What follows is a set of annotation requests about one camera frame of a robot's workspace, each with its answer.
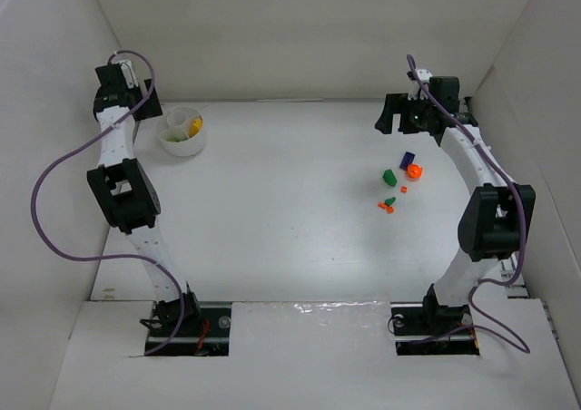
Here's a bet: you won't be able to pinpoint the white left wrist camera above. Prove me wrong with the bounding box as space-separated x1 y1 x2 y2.
117 60 140 89

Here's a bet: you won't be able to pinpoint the small orange lego pieces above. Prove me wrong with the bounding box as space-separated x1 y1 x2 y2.
378 202 395 214

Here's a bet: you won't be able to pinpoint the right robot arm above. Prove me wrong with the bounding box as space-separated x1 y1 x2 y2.
375 69 536 336

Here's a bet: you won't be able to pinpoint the dark green lego brick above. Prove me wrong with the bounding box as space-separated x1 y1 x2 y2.
382 170 398 188

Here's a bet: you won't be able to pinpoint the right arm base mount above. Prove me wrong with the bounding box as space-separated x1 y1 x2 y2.
388 303 479 356

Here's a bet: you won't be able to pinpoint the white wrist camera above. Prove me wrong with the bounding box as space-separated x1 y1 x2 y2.
117 60 140 89
407 68 433 101

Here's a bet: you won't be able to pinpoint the yellow lego block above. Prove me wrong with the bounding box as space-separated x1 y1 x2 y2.
188 116 203 138

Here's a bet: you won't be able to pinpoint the metal rail right side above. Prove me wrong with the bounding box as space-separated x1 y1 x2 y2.
452 101 530 298

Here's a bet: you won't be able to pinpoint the orange round lego piece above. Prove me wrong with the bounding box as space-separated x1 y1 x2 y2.
406 163 423 181

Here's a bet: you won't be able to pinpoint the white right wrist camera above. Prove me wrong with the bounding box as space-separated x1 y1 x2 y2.
407 68 433 101

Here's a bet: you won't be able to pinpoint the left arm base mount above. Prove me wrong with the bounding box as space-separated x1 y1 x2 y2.
140 301 232 357

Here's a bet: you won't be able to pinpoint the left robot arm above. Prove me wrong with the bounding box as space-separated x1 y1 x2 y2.
87 60 202 327

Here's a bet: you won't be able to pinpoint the dark blue lego plate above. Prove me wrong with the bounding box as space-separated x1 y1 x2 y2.
399 151 415 171

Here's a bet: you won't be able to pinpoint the lime green lego brick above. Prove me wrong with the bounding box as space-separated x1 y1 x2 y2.
162 130 183 142

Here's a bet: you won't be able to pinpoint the white divided round container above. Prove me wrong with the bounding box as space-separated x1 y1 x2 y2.
155 105 208 158

